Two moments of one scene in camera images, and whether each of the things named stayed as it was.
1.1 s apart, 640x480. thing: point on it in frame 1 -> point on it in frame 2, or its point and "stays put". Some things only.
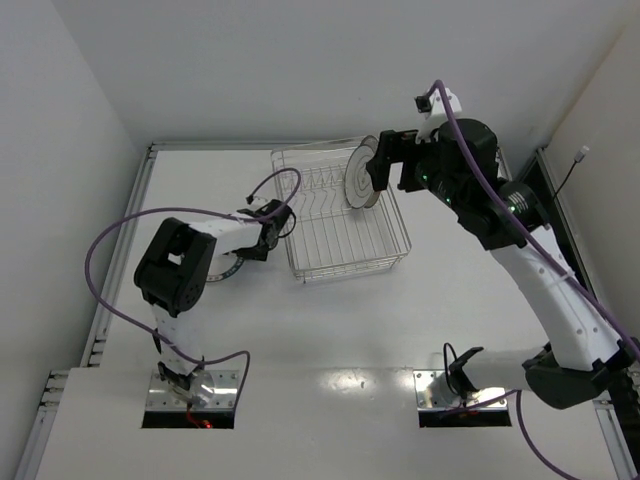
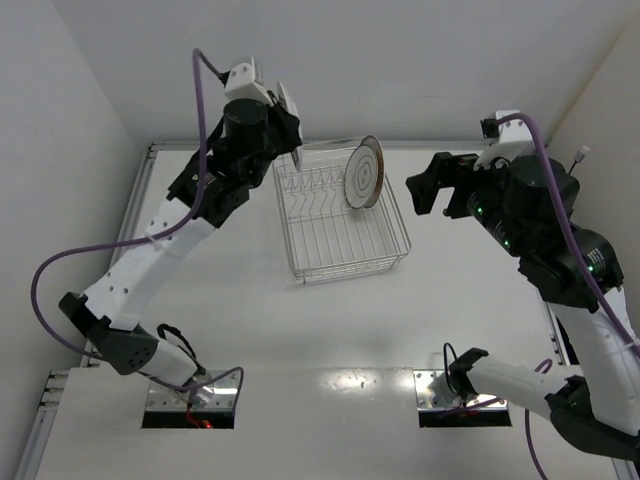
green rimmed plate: (224, 265) -> (285, 101)
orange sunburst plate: (372, 142) stays put
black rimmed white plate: (358, 186) stays put
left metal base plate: (160, 397) stays put
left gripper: (273, 226) -> (288, 126)
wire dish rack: (332, 236) stays put
